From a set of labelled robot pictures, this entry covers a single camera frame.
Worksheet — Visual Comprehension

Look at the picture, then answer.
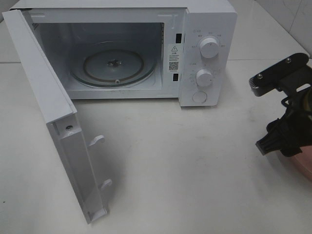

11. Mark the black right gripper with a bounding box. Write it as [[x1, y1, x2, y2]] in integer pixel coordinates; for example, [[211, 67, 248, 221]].
[[255, 65, 312, 157]]

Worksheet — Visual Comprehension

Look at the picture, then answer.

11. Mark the pink round plate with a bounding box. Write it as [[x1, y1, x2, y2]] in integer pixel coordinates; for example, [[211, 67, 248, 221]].
[[280, 145, 312, 181]]

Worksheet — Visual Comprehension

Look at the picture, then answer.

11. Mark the round white door button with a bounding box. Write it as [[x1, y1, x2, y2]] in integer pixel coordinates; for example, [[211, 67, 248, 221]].
[[192, 92, 207, 104]]

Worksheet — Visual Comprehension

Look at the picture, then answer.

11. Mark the white timer knob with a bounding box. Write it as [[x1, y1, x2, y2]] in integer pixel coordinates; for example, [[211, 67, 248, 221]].
[[195, 69, 214, 87]]

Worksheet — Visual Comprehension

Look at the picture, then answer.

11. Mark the white microwave door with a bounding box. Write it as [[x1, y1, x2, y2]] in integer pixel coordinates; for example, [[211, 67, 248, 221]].
[[3, 10, 112, 223]]

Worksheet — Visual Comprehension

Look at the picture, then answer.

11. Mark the upper white power knob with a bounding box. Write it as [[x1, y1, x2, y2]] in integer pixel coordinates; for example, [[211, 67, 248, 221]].
[[199, 36, 220, 59]]

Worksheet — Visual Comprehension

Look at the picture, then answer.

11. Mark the white microwave oven body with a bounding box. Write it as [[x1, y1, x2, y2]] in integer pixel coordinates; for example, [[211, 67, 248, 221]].
[[8, 0, 237, 107]]

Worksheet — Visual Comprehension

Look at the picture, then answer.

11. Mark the glass microwave turntable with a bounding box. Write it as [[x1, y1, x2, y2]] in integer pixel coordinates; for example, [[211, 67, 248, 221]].
[[70, 49, 156, 88]]

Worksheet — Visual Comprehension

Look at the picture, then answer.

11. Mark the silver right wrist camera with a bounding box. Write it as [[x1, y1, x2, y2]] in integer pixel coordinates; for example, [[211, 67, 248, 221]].
[[249, 53, 309, 97]]

